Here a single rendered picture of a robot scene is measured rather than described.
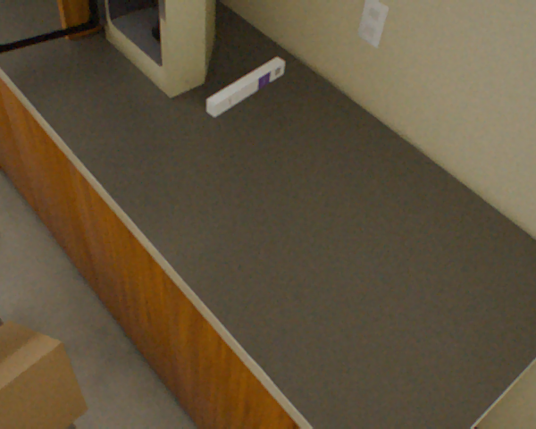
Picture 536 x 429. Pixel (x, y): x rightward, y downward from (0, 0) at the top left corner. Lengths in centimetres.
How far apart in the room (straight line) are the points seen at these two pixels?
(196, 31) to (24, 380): 94
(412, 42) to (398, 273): 56
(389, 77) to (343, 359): 75
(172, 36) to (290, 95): 36
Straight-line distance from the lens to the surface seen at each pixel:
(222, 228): 127
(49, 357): 88
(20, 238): 254
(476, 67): 139
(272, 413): 128
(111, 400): 211
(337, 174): 141
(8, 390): 87
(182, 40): 150
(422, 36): 145
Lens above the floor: 193
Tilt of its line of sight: 50 degrees down
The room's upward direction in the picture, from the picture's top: 8 degrees clockwise
